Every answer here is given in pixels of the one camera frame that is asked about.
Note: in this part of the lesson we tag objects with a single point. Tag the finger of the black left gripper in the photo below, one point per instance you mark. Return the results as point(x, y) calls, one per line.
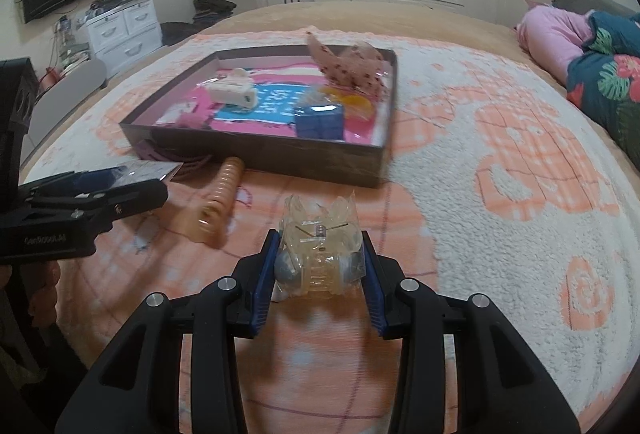
point(101, 208)
point(72, 184)

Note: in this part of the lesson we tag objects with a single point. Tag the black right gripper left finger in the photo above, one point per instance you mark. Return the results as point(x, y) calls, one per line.
point(133, 387)

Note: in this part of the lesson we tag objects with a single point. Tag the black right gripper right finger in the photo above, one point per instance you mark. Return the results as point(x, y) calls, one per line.
point(502, 386)

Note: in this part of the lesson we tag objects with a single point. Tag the maroon large hair clip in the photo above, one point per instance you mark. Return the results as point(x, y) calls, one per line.
point(190, 164)

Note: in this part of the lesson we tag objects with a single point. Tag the cream plastic hair claw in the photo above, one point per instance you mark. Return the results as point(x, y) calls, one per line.
point(237, 88)

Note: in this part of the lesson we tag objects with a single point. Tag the sheer floral ribbon bow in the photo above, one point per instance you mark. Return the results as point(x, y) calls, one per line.
point(359, 68)

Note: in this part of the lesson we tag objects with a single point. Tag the person's left hand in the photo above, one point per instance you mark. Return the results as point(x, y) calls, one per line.
point(41, 280)

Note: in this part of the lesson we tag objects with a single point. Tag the grey bench seat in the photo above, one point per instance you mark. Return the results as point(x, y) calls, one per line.
point(56, 104)

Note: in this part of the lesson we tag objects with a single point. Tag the earring card in box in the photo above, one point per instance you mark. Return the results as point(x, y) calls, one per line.
point(175, 112)

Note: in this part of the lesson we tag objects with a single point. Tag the white plastic drawer cabinet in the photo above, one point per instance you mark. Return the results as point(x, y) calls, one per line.
point(123, 36)

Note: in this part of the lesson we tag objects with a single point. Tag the dark clothes pile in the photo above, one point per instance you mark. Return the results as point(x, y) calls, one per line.
point(207, 14)

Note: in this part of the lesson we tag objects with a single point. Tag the shallow brown cardboard box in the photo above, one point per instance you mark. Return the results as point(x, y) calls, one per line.
point(336, 162)

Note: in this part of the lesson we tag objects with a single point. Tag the small blue box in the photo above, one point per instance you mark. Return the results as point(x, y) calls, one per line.
point(324, 122)

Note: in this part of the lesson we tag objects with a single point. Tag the orange clips in plastic bag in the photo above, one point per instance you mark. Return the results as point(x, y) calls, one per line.
point(355, 105)

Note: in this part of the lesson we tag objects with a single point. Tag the dark floral quilted jacket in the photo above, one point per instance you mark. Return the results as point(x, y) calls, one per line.
point(604, 82)

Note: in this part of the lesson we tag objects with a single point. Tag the pink quilted jacket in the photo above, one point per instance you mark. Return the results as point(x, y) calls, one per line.
point(553, 37)

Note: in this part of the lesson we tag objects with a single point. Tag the tan bedspread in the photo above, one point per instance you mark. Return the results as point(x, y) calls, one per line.
point(400, 19)

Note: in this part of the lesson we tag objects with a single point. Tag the grey pillow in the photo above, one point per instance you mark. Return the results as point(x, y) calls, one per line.
point(581, 7)

